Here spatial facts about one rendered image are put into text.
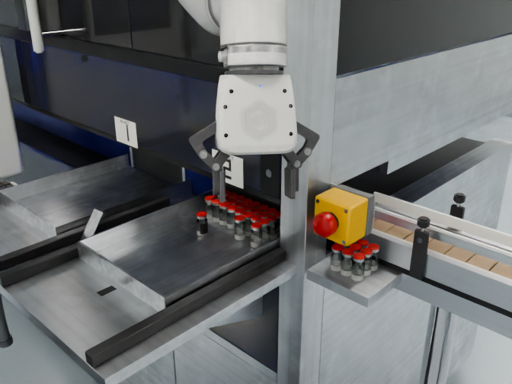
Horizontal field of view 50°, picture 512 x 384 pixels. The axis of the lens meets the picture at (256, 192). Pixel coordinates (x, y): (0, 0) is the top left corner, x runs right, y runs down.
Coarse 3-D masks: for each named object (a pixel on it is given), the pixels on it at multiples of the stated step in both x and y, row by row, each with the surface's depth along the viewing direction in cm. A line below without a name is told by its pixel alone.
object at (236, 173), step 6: (216, 150) 105; (234, 156) 102; (228, 162) 104; (234, 162) 103; (240, 162) 101; (222, 168) 105; (234, 168) 103; (240, 168) 102; (228, 174) 105; (234, 174) 104; (240, 174) 102; (228, 180) 105; (234, 180) 104; (240, 180) 103; (240, 186) 103
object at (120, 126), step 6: (120, 120) 126; (126, 120) 124; (120, 126) 127; (132, 126) 123; (120, 132) 128; (132, 132) 124; (120, 138) 128; (126, 138) 126; (132, 138) 125; (126, 144) 127; (132, 144) 126
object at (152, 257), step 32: (128, 224) 107; (160, 224) 113; (192, 224) 113; (96, 256) 96; (128, 256) 101; (160, 256) 101; (192, 256) 101; (224, 256) 101; (256, 256) 97; (128, 288) 91; (160, 288) 92; (192, 288) 87
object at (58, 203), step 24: (96, 168) 138; (120, 168) 143; (0, 192) 120; (24, 192) 126; (48, 192) 129; (72, 192) 129; (96, 192) 129; (120, 192) 129; (144, 192) 129; (168, 192) 123; (24, 216) 114; (48, 216) 117; (72, 216) 117
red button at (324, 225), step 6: (318, 216) 87; (324, 216) 87; (330, 216) 87; (312, 222) 89; (318, 222) 87; (324, 222) 87; (330, 222) 86; (336, 222) 87; (318, 228) 87; (324, 228) 87; (330, 228) 86; (336, 228) 87; (318, 234) 88; (324, 234) 87; (330, 234) 87
